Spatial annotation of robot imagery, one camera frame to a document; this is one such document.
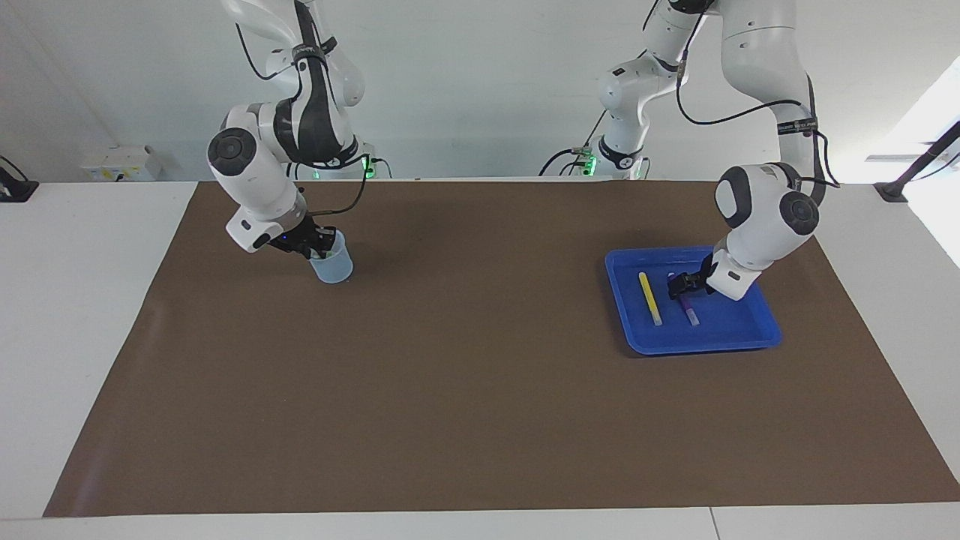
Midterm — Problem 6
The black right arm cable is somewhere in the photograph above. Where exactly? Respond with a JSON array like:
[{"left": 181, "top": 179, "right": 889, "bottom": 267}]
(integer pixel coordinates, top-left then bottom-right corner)
[{"left": 234, "top": 21, "right": 370, "bottom": 220}]

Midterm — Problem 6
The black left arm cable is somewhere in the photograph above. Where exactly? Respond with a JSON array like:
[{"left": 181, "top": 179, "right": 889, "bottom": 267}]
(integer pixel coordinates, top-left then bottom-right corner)
[{"left": 675, "top": 0, "right": 841, "bottom": 192}]

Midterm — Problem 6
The purple highlighter pen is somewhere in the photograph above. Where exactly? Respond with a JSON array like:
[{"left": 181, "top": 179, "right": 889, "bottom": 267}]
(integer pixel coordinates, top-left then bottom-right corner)
[{"left": 667, "top": 271, "right": 700, "bottom": 326}]

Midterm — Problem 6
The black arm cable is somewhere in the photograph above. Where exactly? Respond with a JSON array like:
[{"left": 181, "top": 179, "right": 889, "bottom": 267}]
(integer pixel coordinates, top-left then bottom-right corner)
[
  {"left": 675, "top": 0, "right": 841, "bottom": 192},
  {"left": 234, "top": 21, "right": 370, "bottom": 220}
]

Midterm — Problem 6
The small black stand base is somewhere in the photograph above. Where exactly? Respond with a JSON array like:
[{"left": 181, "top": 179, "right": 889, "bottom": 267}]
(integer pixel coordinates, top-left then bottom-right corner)
[{"left": 0, "top": 156, "right": 40, "bottom": 203}]

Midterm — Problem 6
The translucent plastic cup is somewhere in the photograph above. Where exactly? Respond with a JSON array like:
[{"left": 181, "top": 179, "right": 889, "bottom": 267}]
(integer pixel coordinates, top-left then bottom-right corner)
[{"left": 309, "top": 229, "right": 353, "bottom": 284}]

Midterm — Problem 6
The blue plastic tray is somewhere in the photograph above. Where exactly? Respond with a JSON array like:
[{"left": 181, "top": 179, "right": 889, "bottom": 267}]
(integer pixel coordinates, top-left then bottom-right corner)
[{"left": 604, "top": 245, "right": 784, "bottom": 356}]

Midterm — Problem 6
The brown table mat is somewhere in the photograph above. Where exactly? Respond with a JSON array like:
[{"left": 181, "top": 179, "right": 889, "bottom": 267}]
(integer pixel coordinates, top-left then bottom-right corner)
[{"left": 43, "top": 180, "right": 960, "bottom": 518}]

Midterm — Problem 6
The white power socket box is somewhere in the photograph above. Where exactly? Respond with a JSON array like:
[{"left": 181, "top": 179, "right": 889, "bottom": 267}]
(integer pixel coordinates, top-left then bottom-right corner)
[{"left": 81, "top": 145, "right": 162, "bottom": 182}]

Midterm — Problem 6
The thin black cable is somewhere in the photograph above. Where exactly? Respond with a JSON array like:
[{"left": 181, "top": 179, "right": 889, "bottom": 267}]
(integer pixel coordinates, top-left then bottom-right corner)
[{"left": 583, "top": 112, "right": 610, "bottom": 151}]

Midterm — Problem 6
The black stand with angled pole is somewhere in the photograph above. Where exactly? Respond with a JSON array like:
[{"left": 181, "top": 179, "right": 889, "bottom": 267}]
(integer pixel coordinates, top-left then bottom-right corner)
[{"left": 874, "top": 120, "right": 960, "bottom": 203}]

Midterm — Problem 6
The yellow highlighter pen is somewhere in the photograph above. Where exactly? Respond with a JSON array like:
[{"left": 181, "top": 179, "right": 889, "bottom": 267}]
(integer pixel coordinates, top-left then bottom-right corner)
[{"left": 638, "top": 271, "right": 664, "bottom": 327}]

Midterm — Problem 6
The black left base cable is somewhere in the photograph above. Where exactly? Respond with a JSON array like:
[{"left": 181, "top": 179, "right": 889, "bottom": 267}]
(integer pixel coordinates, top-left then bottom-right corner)
[{"left": 538, "top": 147, "right": 593, "bottom": 178}]

